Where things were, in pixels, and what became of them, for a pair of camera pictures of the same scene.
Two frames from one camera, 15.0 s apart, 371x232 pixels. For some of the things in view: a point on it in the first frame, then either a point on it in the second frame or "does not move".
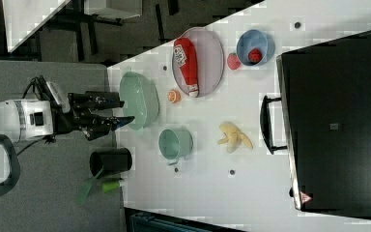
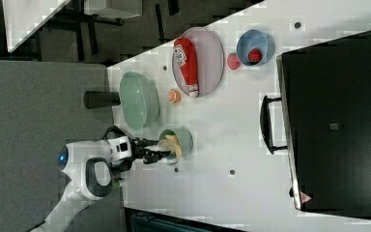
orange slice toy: x=174 y=96 does not move
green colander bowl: x=140 y=101 does not move
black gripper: x=92 y=113 → x=138 y=150
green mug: x=175 y=144 does not move
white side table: x=22 y=18 does not move
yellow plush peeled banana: x=233 y=137 → x=170 y=144
